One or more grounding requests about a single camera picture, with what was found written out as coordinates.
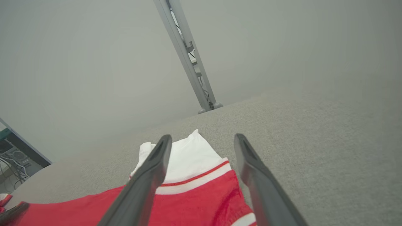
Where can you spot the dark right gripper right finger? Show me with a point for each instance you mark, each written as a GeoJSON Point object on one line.
{"type": "Point", "coordinates": [267, 194]}

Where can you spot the red jersey number 23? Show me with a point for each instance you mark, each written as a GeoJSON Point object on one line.
{"type": "Point", "coordinates": [204, 204]}

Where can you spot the red shorts white stripe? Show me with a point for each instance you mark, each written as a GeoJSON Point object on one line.
{"type": "Point", "coordinates": [4, 199]}

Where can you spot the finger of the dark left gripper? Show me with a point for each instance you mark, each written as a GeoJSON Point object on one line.
{"type": "Point", "coordinates": [12, 213]}

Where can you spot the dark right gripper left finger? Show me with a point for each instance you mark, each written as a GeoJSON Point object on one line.
{"type": "Point", "coordinates": [141, 188]}

